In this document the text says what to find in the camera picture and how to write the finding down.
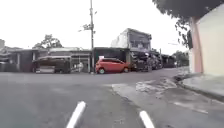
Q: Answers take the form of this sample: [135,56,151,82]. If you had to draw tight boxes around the utility pole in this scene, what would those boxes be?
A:
[88,0,96,74]

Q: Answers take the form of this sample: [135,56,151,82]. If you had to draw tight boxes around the grey asphalt road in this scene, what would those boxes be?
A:
[0,67,224,128]

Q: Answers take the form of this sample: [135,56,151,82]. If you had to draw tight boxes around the row of parked vehicles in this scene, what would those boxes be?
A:
[129,51,177,72]

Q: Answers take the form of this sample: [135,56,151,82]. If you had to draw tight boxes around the grey concrete pavement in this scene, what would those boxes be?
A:
[173,71,224,101]

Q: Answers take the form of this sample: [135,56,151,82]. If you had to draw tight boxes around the red car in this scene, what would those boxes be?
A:
[95,57,131,75]

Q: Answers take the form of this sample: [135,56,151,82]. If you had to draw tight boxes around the dark vehicle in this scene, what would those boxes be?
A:
[32,57,72,74]

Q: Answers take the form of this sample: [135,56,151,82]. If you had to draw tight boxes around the row of low buildings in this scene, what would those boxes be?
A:
[0,46,131,74]

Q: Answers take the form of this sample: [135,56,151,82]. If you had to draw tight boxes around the pale wall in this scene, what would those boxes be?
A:
[188,3,224,77]

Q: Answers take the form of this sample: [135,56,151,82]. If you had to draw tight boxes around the tall grey building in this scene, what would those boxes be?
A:
[110,27,153,56]

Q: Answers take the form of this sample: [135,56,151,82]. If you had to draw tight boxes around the robot's own part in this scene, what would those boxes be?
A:
[139,110,156,128]
[65,100,87,128]

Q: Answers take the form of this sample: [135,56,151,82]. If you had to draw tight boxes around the overhanging tree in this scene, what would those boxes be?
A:
[152,0,224,49]

